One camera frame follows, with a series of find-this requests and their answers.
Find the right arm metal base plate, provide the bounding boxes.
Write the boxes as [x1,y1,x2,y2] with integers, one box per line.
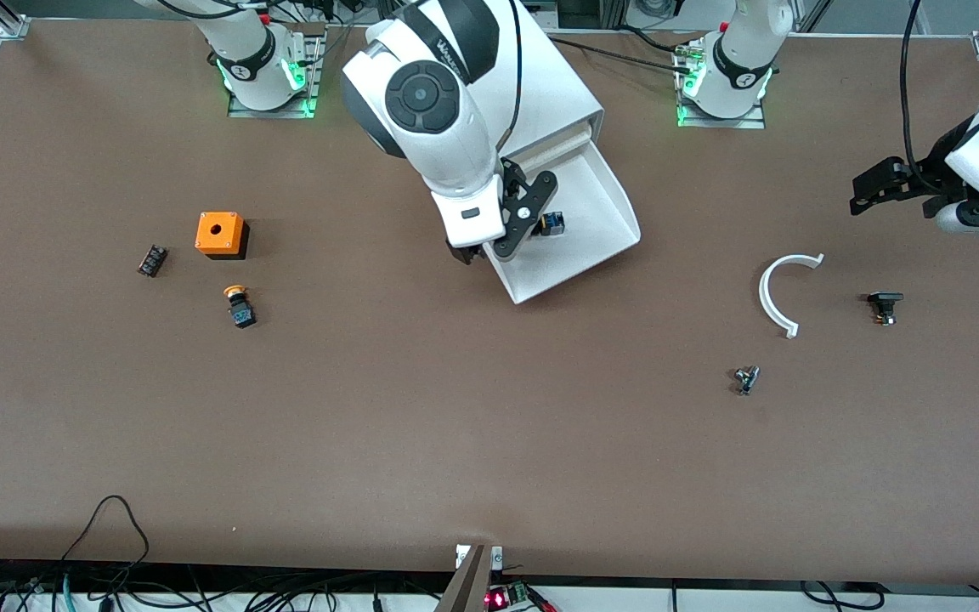
[226,24,326,120]

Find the white drawer cabinet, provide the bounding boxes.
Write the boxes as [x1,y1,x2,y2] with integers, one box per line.
[368,0,606,167]

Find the orange-capped push button switch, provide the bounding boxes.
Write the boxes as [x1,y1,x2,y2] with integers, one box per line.
[223,285,257,330]

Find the black cable below table edge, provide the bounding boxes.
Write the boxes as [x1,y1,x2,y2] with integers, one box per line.
[800,581,886,611]

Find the brown angled stand post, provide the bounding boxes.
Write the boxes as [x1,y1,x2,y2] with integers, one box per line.
[434,544,495,612]

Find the circuit board with red light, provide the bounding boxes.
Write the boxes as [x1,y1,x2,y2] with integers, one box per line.
[485,581,557,612]

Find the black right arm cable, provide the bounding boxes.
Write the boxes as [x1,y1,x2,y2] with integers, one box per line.
[496,0,528,159]

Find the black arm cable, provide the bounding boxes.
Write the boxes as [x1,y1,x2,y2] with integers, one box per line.
[900,0,932,192]
[496,0,528,159]

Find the thin black looped cable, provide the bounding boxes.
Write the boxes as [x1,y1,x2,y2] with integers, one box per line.
[59,496,150,596]

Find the orange switch enclosure box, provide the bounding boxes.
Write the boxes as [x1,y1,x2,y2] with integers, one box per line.
[195,212,250,260]

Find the white curved plastic piece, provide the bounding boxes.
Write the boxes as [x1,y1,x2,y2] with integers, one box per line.
[759,253,825,339]

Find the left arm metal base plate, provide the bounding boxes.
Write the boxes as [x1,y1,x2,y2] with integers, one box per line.
[674,38,767,130]

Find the black flat-headed switch part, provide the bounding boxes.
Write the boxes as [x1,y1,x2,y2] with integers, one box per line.
[868,292,905,326]

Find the black cable on table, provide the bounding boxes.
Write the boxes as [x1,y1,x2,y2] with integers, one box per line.
[547,32,699,76]

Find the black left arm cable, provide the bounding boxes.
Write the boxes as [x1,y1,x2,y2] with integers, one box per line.
[900,0,932,192]

